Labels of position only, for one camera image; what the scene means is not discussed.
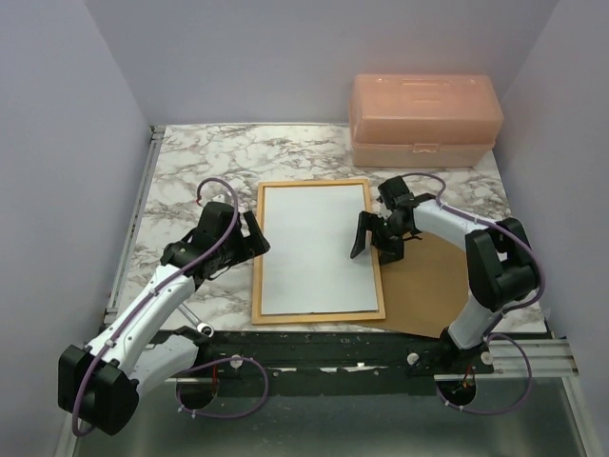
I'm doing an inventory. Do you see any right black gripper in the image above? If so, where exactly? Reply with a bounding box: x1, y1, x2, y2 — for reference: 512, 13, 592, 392
350, 211, 410, 267

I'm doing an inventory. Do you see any sunset landscape photo print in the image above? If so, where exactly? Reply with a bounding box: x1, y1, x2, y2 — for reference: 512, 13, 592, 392
259, 184, 381, 316

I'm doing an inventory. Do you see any brown cardboard backing board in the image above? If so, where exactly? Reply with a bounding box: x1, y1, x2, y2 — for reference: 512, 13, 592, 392
373, 233, 468, 337

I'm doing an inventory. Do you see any orange wooden picture frame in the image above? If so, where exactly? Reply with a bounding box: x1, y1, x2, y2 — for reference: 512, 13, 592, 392
250, 178, 387, 327

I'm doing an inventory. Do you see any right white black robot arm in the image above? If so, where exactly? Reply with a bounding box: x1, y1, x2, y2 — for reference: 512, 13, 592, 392
350, 175, 546, 373

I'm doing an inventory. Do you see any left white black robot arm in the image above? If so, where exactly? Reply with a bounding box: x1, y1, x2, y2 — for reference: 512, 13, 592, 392
57, 202, 270, 435

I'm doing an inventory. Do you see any silver ratchet wrench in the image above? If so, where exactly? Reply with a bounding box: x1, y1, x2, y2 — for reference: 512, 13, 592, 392
178, 304, 215, 337

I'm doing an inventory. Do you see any pink translucent plastic box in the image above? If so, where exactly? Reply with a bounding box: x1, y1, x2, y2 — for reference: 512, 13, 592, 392
349, 74, 503, 169

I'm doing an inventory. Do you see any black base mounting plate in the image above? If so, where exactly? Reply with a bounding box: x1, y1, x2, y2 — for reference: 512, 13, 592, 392
173, 330, 494, 403

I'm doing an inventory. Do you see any aluminium extrusion rail left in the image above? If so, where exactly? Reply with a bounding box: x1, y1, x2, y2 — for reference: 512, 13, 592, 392
101, 126, 167, 328

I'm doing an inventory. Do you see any aluminium extrusion rail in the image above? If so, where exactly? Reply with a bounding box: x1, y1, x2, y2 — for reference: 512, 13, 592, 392
78, 338, 580, 382
101, 126, 167, 328

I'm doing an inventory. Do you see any aluminium extrusion rail front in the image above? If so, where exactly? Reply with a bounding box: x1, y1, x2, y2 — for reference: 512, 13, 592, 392
78, 338, 580, 382

